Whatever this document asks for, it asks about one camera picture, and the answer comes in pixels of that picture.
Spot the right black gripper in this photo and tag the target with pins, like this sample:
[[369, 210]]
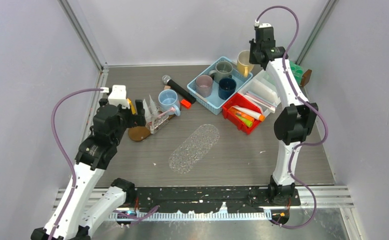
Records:
[[252, 60]]

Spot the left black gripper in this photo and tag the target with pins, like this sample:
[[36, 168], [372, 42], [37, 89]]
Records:
[[135, 120]]

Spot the pink cap toothpaste tube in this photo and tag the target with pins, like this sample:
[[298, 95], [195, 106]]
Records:
[[147, 112]]

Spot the teal cap toothpaste tube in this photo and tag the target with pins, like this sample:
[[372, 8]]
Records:
[[153, 107]]

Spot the clear acrylic toothbrush holder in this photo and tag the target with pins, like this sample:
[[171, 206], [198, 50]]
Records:
[[160, 122]]

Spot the grey toothbrush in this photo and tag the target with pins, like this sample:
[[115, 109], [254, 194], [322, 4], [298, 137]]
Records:
[[152, 124]]

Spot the yellow mug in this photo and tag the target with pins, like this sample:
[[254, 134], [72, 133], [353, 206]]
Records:
[[243, 65]]

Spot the light blue mug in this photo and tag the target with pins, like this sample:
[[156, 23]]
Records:
[[169, 98]]

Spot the pink toothbrush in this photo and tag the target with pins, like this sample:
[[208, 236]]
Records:
[[168, 112], [262, 102]]

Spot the grey mug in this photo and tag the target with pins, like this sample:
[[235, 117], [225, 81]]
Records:
[[222, 70]]

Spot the dark blue mug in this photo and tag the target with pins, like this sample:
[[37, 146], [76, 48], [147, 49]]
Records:
[[226, 87]]

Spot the mauve mug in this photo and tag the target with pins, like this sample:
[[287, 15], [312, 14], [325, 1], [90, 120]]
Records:
[[204, 85]]

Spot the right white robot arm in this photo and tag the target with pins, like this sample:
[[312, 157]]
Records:
[[297, 118]]

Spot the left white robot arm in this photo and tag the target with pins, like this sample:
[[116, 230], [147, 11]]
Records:
[[71, 221]]

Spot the brown wooden oval tray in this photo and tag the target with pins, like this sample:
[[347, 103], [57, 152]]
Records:
[[140, 133]]

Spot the white toothbrush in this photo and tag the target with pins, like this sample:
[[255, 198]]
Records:
[[262, 106]]

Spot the clear textured oval tray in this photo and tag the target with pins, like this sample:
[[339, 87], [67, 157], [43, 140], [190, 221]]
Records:
[[194, 148]]

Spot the orange cap toothpaste tube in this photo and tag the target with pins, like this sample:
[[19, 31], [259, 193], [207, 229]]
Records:
[[254, 114]]

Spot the green toothpaste tube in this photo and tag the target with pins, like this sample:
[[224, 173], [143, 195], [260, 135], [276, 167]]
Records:
[[247, 122]]

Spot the yellow building brick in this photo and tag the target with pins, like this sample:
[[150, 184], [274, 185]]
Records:
[[132, 107]]

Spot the white plastic bin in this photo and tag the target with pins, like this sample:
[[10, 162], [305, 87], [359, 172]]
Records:
[[261, 86]]

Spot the green plastic bin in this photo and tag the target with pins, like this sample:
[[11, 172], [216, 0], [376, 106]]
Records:
[[297, 72]]

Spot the black microphone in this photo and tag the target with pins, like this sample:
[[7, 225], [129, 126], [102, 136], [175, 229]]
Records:
[[167, 80]]

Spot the red orange block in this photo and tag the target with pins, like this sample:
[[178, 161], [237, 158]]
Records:
[[185, 103]]

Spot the light blue plastic basket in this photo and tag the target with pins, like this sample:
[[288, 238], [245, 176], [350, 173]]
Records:
[[213, 102]]

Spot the red plastic bin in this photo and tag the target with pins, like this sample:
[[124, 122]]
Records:
[[240, 101]]

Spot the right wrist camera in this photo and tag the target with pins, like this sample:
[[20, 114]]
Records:
[[259, 25]]

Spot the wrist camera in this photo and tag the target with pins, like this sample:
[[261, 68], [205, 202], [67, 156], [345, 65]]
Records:
[[117, 95], [259, 25]]

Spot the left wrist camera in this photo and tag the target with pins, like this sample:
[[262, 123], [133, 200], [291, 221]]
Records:
[[117, 95]]

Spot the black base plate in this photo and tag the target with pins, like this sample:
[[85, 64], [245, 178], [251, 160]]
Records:
[[207, 199]]

